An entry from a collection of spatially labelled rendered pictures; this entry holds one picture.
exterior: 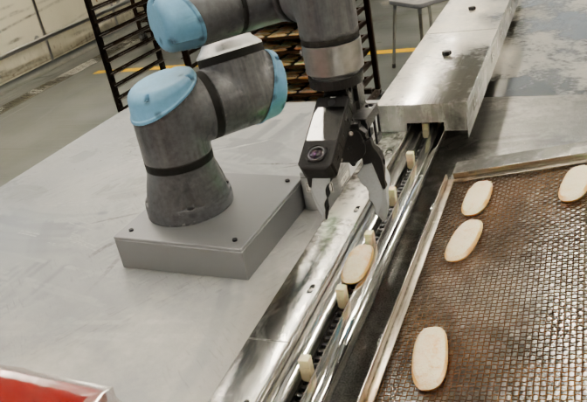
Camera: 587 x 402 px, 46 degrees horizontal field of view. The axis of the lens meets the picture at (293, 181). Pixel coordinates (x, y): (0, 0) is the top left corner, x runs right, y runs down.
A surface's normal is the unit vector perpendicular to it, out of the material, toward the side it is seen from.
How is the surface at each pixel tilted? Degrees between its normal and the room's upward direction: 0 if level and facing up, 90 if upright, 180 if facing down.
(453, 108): 90
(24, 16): 90
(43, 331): 0
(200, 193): 73
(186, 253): 90
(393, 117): 90
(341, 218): 0
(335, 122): 29
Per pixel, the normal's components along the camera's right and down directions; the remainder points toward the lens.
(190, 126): 0.53, 0.33
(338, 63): 0.08, 0.41
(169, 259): -0.40, 0.46
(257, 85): 0.45, 0.06
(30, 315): -0.18, -0.89
